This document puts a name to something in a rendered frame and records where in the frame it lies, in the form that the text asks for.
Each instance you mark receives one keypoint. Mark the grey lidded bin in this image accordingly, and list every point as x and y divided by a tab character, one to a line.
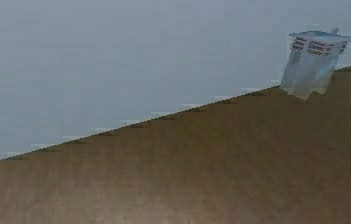
311	68

